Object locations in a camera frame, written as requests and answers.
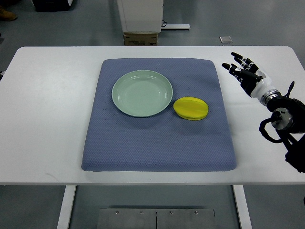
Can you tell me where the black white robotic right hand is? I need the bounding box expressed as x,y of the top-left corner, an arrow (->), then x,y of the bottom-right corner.
222,52 -> 275,99

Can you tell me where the yellow starfruit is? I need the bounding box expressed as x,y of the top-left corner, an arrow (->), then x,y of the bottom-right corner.
173,97 -> 209,121

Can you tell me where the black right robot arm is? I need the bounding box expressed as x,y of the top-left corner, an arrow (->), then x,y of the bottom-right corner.
259,82 -> 305,173

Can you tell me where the small grey floor plate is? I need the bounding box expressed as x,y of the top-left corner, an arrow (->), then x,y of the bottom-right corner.
219,36 -> 233,44

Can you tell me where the light green plate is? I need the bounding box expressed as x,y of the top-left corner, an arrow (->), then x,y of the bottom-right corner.
112,70 -> 173,118

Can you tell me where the white metal floor bar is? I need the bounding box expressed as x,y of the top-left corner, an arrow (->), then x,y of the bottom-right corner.
161,24 -> 190,30

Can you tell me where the brown cardboard box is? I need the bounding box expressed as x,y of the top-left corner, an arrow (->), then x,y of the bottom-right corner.
123,33 -> 158,46

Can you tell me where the white machine cabinet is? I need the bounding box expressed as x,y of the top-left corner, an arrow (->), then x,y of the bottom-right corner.
117,0 -> 163,33

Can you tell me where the right white table leg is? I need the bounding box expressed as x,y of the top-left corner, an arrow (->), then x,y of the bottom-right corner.
233,185 -> 252,229

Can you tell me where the white table leg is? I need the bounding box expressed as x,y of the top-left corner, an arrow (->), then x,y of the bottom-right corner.
233,185 -> 252,229
56,185 -> 76,229

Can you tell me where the blue textured cushion mat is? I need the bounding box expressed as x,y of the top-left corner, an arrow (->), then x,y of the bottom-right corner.
81,58 -> 236,172

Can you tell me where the left white table leg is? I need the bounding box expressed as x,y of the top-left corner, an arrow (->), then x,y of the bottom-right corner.
56,185 -> 76,229

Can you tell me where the black bin with white rim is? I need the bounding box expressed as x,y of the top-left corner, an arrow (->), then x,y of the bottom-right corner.
32,0 -> 73,12

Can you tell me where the brown shoe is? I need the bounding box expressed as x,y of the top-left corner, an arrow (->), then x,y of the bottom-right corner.
0,6 -> 18,21

